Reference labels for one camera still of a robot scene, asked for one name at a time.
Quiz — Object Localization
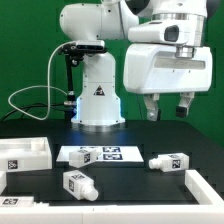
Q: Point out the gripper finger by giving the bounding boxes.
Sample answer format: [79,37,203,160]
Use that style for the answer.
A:
[176,92,195,118]
[144,94,159,121]

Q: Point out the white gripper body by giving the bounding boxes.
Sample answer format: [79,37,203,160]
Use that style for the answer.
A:
[123,44,212,94]

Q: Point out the white square tabletop part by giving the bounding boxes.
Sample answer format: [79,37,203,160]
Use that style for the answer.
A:
[0,137,52,172]

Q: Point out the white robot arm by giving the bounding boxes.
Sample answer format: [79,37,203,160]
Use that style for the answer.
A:
[60,0,221,128]

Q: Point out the white fiducial marker sheet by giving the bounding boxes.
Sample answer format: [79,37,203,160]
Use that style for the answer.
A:
[56,146,143,162]

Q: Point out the white U-shaped obstacle fence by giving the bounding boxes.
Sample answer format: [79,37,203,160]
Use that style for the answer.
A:
[0,170,224,224]

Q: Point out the background camera on stand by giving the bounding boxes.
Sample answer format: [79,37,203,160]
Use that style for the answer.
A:
[58,41,107,118]

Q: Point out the white camera cable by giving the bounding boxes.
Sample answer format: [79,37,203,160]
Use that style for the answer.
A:
[7,41,78,122]

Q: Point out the black cables on table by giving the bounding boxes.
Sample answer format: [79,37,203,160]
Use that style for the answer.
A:
[0,102,75,122]

